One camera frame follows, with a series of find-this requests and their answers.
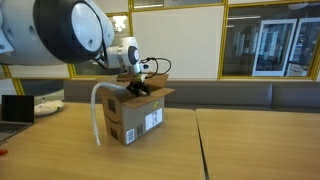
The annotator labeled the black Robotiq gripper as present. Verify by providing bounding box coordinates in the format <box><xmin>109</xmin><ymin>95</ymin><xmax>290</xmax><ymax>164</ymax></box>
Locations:
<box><xmin>125</xmin><ymin>80</ymin><xmax>151</xmax><ymax>98</ymax></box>

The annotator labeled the cardboard shipping box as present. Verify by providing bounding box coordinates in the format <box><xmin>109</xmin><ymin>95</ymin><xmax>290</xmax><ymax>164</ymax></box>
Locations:
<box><xmin>96</xmin><ymin>73</ymin><xmax>176</xmax><ymax>147</ymax></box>

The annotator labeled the white rope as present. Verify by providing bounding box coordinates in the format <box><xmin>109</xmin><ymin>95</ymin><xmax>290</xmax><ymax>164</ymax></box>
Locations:
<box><xmin>90</xmin><ymin>81</ymin><xmax>129</xmax><ymax>147</ymax></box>

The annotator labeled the white oblong plush object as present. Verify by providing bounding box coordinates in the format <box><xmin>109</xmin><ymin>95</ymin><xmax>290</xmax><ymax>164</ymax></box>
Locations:
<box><xmin>34</xmin><ymin>99</ymin><xmax>65</xmax><ymax>118</ymax></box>

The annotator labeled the grey upholstered bench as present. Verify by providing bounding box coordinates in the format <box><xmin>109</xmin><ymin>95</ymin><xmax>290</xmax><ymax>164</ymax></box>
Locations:
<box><xmin>63</xmin><ymin>79</ymin><xmax>320</xmax><ymax>113</ymax></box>

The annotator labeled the grey laptop with dark screen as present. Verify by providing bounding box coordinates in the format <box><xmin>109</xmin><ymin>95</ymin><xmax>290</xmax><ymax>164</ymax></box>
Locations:
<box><xmin>0</xmin><ymin>94</ymin><xmax>35</xmax><ymax>144</ymax></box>

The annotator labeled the wooden camera mounting plate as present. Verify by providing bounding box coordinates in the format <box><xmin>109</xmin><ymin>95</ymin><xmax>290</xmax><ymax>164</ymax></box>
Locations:
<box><xmin>115</xmin><ymin>73</ymin><xmax>145</xmax><ymax>83</ymax></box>

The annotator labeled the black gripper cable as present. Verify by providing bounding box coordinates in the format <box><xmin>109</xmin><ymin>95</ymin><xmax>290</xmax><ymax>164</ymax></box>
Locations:
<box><xmin>141</xmin><ymin>57</ymin><xmax>173</xmax><ymax>80</ymax></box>

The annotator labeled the yellow window frame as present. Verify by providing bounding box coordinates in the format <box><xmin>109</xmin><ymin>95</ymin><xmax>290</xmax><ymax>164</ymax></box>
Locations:
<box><xmin>0</xmin><ymin>0</ymin><xmax>320</xmax><ymax>98</ymax></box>

